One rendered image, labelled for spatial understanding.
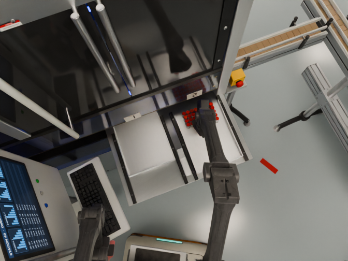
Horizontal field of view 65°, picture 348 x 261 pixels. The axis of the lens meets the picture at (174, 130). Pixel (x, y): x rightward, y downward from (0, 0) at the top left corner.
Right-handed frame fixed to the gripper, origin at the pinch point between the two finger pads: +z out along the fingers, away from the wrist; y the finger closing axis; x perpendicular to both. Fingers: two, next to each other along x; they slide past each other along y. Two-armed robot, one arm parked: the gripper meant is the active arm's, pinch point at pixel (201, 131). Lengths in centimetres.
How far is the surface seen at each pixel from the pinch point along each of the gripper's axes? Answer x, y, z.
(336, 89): -94, -22, 29
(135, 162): 37.6, 7.6, 6.4
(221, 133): -9.8, -6.1, 6.5
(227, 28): -19, 15, -54
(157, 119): 14.9, 21.1, 6.7
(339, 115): -91, -37, 41
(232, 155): -7.1, -19.1, 6.3
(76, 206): 78, 8, 15
